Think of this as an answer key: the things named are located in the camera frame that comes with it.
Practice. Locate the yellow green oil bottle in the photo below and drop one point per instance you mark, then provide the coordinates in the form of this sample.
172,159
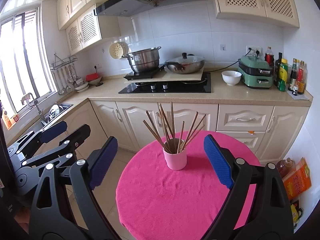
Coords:
282,76

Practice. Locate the red cap sauce bottle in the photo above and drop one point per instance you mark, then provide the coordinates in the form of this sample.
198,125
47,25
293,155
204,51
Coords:
300,78

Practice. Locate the round cream steamer plate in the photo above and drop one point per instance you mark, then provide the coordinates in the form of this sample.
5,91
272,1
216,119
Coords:
118,50

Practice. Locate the white bowl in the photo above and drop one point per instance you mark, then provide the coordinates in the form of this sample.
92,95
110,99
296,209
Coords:
231,77

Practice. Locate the black induction cooker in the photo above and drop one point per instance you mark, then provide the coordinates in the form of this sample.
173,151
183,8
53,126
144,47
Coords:
143,75

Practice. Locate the hanging utensil rack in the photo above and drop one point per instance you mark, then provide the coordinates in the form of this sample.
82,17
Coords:
63,73

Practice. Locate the red container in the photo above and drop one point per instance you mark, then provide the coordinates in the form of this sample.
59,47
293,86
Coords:
92,77

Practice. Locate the orange snack package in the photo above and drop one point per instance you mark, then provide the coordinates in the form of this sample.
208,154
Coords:
298,180

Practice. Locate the pink table cloth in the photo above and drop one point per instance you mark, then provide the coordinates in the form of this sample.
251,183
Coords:
155,202

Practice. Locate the green electric grill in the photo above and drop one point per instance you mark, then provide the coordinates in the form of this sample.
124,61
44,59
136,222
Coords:
255,72

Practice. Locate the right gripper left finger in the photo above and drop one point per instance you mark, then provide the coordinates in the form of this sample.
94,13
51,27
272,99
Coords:
51,214

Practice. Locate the steel wok with lid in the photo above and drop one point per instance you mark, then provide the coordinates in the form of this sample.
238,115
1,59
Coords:
185,64

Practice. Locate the steel stock pot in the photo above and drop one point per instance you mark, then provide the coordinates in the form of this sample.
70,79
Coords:
143,60

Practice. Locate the sink faucet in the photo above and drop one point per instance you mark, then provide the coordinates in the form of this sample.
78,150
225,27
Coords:
31,103

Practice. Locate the pink cup holder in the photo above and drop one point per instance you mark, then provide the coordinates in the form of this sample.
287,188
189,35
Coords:
175,160

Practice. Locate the black gas hob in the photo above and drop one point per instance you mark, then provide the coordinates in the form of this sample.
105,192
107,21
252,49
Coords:
202,86

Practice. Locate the dark sauce bottle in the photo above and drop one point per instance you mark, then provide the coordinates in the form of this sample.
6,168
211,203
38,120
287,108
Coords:
293,75

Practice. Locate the steel sink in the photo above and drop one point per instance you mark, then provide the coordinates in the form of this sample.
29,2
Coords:
55,111

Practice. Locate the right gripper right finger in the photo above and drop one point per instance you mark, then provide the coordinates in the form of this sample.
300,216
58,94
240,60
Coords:
256,206

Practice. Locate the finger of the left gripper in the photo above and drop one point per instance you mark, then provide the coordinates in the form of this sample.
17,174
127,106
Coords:
68,145
32,141

